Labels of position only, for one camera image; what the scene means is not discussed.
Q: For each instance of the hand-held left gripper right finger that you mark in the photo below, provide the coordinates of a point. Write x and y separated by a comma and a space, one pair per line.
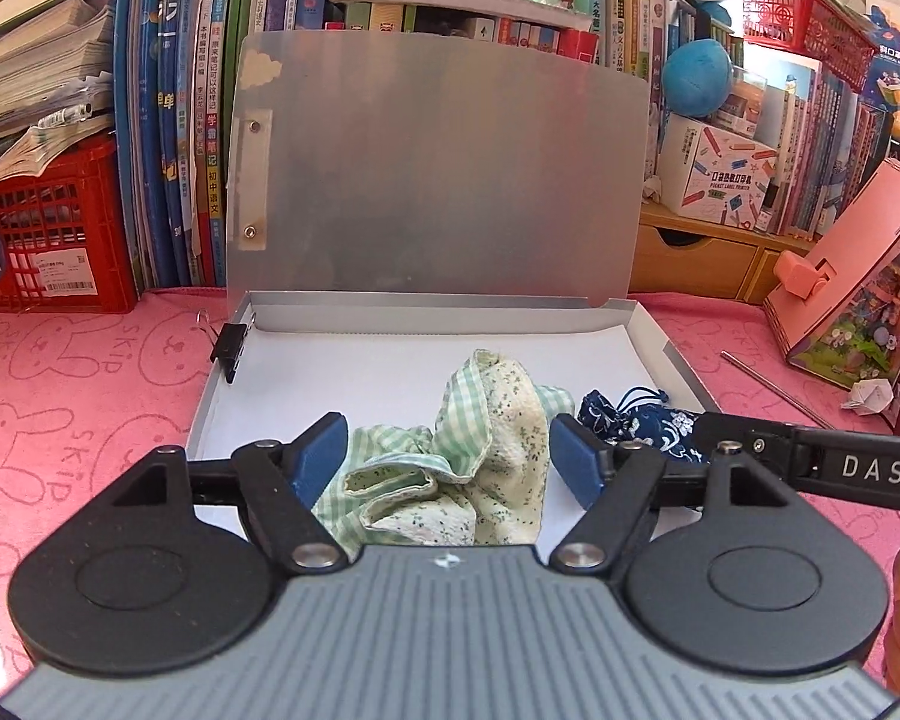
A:
577, 457

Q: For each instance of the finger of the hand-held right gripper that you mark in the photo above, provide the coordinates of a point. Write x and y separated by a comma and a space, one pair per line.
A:
769, 441

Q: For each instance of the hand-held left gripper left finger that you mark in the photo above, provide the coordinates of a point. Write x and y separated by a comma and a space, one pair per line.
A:
322, 454

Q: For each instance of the green checked cloth pouch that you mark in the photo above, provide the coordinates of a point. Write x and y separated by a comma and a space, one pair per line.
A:
487, 420

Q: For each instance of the grey cardboard file box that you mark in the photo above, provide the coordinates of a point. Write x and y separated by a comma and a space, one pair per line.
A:
435, 165

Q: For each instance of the thin metal rod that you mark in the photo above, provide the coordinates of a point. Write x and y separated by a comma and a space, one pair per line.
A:
772, 386

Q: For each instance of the white paper origami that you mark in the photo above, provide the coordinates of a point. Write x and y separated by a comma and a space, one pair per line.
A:
870, 394

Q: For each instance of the black binder clip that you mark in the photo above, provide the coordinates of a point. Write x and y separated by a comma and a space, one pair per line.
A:
231, 349

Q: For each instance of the wooden drawer organizer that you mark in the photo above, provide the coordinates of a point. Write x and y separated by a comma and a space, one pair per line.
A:
690, 262

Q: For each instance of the pink wooden house model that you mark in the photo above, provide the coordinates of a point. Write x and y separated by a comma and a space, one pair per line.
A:
855, 240

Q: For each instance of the white printed cardboard box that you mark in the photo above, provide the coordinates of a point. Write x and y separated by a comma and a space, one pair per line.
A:
712, 172

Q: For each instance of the shelf row of colourful books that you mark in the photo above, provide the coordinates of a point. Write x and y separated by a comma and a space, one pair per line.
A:
817, 150

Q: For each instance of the row of upright books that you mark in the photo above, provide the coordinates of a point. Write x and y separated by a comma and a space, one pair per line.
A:
165, 127

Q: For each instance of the blue plush ball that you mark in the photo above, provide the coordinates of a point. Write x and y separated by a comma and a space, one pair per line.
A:
696, 79

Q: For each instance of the red plastic crate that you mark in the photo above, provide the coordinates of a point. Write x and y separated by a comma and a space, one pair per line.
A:
37, 217

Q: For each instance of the red plastic basket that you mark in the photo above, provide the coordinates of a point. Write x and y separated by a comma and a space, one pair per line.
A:
810, 22

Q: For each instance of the stack of books and papers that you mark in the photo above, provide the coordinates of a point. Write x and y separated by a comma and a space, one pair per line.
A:
37, 52

